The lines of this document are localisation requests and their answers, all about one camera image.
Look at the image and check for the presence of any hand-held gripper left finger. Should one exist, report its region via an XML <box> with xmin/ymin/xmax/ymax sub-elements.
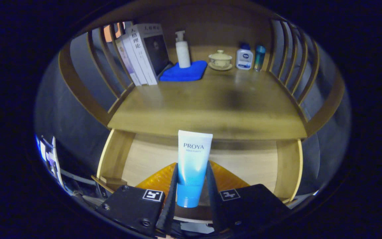
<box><xmin>95</xmin><ymin>162</ymin><xmax>179</xmax><ymax>238</ymax></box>

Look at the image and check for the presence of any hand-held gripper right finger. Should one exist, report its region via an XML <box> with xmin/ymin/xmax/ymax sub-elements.
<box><xmin>205</xmin><ymin>161</ymin><xmax>291</xmax><ymax>234</ymax></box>

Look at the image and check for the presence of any blue white cosmetic tube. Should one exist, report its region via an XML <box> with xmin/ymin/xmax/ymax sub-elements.
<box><xmin>176</xmin><ymin>130</ymin><xmax>213</xmax><ymax>208</ymax></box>

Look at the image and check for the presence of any wooden drawer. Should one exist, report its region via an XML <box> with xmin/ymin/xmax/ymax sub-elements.
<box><xmin>91</xmin><ymin>129</ymin><xmax>303</xmax><ymax>223</ymax></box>

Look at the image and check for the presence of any wooden countertop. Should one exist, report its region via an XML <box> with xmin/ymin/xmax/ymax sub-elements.
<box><xmin>107</xmin><ymin>45</ymin><xmax>308</xmax><ymax>140</ymax></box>

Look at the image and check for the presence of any wooden cabinet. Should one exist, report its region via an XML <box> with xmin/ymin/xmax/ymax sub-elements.
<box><xmin>58</xmin><ymin>0</ymin><xmax>346</xmax><ymax>140</ymax></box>

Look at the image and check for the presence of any blue folded cloth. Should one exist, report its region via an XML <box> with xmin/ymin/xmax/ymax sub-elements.
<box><xmin>159</xmin><ymin>60</ymin><xmax>208</xmax><ymax>82</ymax></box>

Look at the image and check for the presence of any beige lidded tea bowl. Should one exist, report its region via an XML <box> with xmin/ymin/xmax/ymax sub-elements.
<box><xmin>208</xmin><ymin>50</ymin><xmax>233</xmax><ymax>71</ymax></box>

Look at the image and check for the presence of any thin purple book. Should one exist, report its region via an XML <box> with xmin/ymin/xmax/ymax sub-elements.
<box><xmin>115</xmin><ymin>36</ymin><xmax>142</xmax><ymax>87</ymax></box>

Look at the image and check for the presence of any white lotion bottle blue cap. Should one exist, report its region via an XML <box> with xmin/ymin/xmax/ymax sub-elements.
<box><xmin>236</xmin><ymin>42</ymin><xmax>254</xmax><ymax>70</ymax></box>

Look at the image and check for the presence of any thin white book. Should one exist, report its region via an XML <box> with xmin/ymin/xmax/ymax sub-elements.
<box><xmin>122</xmin><ymin>33</ymin><xmax>149</xmax><ymax>85</ymax></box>

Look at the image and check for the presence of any white pump bottle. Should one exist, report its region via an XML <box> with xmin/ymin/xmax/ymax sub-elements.
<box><xmin>175</xmin><ymin>31</ymin><xmax>191</xmax><ymax>69</ymax></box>

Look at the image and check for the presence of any thick white grey book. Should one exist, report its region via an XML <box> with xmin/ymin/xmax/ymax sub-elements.
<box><xmin>126</xmin><ymin>23</ymin><xmax>173</xmax><ymax>86</ymax></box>

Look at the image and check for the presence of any teal bottle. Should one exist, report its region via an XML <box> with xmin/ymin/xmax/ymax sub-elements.
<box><xmin>254</xmin><ymin>45</ymin><xmax>266</xmax><ymax>72</ymax></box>

